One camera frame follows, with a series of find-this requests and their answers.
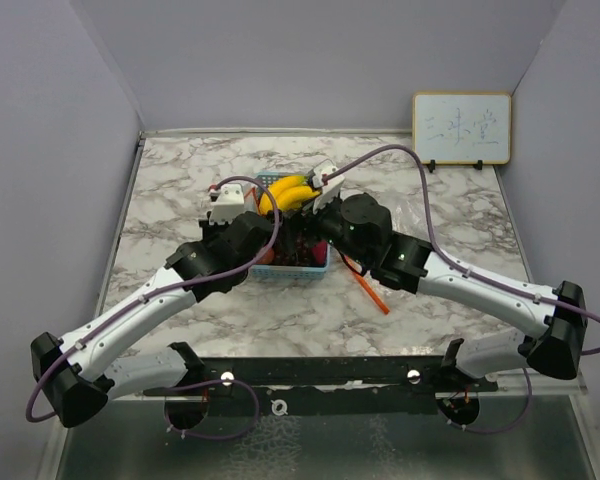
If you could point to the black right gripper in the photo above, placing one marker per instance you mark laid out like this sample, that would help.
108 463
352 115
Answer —
310 220

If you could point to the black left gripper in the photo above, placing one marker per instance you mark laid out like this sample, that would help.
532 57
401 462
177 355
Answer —
210 229

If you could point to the red grape bunch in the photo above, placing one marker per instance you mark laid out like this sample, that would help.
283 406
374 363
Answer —
292 250

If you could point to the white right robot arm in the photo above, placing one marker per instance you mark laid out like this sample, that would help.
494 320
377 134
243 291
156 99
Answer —
546 325

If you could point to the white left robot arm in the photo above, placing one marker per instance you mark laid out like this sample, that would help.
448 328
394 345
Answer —
80 371

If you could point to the light blue plastic basket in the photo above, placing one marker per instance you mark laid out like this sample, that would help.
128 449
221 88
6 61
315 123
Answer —
304 271

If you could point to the yellow banana bunch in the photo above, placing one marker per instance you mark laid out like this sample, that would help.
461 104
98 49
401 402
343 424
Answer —
291 191

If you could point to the small framed whiteboard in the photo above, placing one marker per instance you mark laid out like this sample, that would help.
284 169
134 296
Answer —
462 128

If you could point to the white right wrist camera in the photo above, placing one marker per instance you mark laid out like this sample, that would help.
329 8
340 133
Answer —
321 179

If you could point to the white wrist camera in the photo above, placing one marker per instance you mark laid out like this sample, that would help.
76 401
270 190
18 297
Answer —
227 202
321 179

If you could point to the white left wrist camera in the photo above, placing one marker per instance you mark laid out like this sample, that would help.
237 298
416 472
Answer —
227 202

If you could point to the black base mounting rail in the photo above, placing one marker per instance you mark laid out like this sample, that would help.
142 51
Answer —
319 386

